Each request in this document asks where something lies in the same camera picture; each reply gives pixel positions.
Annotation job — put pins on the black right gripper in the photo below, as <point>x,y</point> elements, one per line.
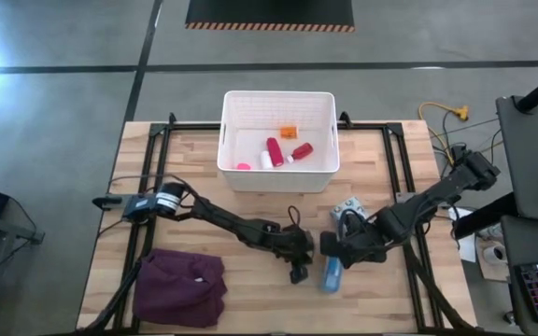
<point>364,242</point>

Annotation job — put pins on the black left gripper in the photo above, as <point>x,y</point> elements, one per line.
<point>292,242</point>

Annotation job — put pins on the blue first aid kit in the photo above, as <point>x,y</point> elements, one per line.
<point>332,277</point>

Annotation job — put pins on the white printed gauze pack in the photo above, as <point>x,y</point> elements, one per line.
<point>350,205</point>

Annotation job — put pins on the red medicine bottle white cap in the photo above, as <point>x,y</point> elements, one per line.
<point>302,151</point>

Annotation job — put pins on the red bandage roll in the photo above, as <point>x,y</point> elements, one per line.
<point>274,151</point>

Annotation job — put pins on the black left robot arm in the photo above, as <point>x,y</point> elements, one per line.
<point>222,217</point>

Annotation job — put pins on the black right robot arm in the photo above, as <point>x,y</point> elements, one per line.
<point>437,191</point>

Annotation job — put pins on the white perforated plastic basket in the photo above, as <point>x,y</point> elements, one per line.
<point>250,112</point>

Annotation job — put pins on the small orange box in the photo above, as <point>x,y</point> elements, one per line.
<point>289,132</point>

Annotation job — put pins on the purple cloth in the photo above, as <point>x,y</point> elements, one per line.
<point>171,289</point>

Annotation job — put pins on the white tape roll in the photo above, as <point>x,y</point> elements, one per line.
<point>495,254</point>

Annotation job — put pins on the black desk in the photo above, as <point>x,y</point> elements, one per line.
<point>535,154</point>
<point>526,242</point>

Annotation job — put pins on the black hazard-striped floor mat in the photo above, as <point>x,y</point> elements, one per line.
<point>269,11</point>

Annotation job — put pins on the black metal table frame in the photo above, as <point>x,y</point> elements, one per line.
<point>194,126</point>

